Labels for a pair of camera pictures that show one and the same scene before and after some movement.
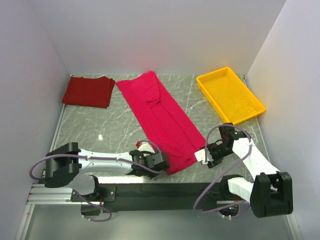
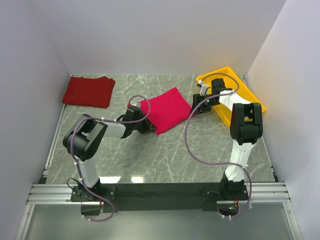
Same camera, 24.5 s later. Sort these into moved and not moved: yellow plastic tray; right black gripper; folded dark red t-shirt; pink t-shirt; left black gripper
Moved: left black gripper; right black gripper; pink t-shirt
Not moved: yellow plastic tray; folded dark red t-shirt
